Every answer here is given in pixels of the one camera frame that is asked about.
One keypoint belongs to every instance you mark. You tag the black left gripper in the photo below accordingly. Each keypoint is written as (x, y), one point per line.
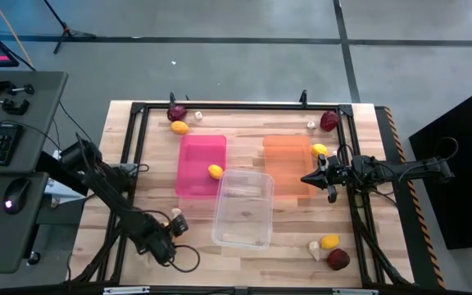
(158, 243)

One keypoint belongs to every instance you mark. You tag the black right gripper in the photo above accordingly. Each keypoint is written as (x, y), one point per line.
(338, 178)

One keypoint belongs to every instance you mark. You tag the yellow toy lemon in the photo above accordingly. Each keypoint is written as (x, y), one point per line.
(330, 241)
(319, 150)
(215, 171)
(179, 127)

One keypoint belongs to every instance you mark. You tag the large white garlic bulb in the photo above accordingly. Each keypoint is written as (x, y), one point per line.
(314, 250)
(175, 212)

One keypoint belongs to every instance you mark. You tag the dark red round fruit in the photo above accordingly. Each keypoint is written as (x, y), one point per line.
(338, 259)
(177, 112)
(329, 121)

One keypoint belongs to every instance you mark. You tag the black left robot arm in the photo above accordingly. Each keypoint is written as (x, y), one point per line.
(109, 192)

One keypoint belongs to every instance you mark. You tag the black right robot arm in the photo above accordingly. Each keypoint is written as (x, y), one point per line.
(416, 168)

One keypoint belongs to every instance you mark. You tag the orange plastic bin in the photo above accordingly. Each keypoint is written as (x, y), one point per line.
(287, 164)

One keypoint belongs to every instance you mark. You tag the clear plastic bin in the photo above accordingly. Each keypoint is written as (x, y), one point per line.
(242, 235)

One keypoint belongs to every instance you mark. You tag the pink plastic bin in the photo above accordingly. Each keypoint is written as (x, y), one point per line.
(195, 164)

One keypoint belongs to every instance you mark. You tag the white paper sheet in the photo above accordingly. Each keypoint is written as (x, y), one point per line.
(62, 190)
(57, 154)

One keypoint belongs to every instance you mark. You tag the black yellow hazard strip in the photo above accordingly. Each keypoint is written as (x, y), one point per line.
(422, 246)

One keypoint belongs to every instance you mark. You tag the black round knob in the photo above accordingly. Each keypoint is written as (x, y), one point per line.
(34, 257)

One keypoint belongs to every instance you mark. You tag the black floor panel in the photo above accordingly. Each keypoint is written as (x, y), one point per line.
(465, 164)

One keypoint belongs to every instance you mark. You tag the black computer mouse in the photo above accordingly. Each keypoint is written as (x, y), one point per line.
(16, 196)

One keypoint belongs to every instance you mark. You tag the grey desk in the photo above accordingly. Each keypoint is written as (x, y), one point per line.
(35, 102)

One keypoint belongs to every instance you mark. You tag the black C-clamp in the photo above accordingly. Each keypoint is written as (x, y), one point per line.
(12, 107)
(2, 87)

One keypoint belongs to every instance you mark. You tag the black tripod stand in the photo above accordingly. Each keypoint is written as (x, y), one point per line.
(67, 32)

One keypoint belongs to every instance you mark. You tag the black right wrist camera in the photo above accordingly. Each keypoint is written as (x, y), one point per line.
(339, 162)

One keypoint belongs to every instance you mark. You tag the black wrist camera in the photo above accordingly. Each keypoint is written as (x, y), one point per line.
(339, 162)
(180, 225)

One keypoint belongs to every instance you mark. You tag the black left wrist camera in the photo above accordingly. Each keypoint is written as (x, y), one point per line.
(180, 225)

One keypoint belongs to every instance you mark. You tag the black frame clamp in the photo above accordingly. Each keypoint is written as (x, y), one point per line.
(172, 99)
(303, 98)

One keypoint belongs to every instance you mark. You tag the black aluminium table frame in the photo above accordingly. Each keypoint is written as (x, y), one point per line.
(240, 106)

